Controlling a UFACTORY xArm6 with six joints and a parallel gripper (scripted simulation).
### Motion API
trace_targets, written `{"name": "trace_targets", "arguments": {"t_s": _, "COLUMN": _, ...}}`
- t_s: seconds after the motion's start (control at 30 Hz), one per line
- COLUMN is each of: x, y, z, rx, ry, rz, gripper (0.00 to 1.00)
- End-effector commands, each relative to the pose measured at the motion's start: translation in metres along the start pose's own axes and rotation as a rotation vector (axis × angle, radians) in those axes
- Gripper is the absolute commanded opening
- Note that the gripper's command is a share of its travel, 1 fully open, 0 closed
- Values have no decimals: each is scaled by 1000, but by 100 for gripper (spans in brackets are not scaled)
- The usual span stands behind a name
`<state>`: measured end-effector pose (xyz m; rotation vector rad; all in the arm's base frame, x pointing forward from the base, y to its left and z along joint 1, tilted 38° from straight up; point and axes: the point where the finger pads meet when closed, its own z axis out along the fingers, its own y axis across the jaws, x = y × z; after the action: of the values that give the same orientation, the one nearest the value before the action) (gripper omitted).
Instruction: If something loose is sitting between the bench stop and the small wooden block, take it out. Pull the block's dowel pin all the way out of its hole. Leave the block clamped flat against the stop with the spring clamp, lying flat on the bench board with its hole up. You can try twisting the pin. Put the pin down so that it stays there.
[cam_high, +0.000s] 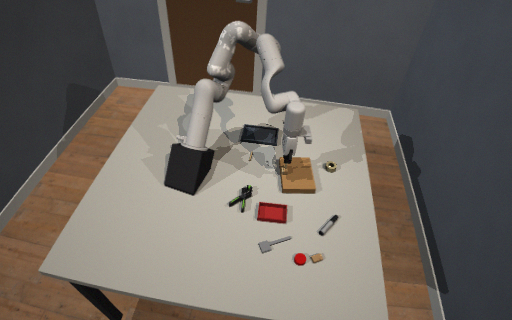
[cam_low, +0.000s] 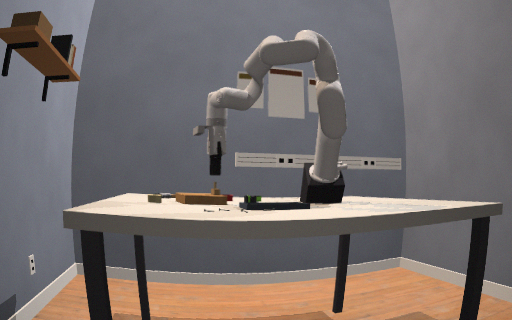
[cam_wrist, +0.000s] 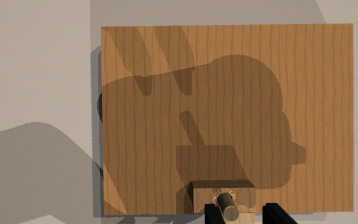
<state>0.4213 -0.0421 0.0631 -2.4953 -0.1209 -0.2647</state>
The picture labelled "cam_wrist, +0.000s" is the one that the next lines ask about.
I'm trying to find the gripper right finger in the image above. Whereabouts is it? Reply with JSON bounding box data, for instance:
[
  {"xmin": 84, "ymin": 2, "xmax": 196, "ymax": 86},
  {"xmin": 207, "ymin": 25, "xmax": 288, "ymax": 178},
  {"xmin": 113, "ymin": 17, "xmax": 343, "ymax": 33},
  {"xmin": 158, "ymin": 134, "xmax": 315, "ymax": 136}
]
[{"xmin": 262, "ymin": 203, "xmax": 298, "ymax": 224}]

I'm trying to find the brown wooden board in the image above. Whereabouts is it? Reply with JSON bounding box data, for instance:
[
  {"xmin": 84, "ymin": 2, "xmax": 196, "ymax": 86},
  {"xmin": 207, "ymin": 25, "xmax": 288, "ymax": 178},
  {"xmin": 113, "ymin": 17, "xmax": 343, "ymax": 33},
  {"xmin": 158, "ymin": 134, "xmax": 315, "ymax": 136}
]
[{"xmin": 101, "ymin": 24, "xmax": 354, "ymax": 215}]

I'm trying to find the small wooden block with hole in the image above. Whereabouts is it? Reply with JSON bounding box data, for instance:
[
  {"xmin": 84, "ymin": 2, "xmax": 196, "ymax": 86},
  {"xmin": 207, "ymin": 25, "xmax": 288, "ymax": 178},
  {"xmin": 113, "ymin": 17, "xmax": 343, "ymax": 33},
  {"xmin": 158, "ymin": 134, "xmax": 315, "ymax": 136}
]
[{"xmin": 192, "ymin": 180, "xmax": 256, "ymax": 213}]

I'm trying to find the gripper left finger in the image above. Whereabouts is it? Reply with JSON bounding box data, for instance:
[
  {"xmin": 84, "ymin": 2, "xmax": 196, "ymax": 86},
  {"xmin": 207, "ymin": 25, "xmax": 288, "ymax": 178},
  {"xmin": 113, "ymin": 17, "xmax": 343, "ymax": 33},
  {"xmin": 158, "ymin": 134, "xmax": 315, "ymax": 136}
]
[{"xmin": 205, "ymin": 204, "xmax": 225, "ymax": 224}]

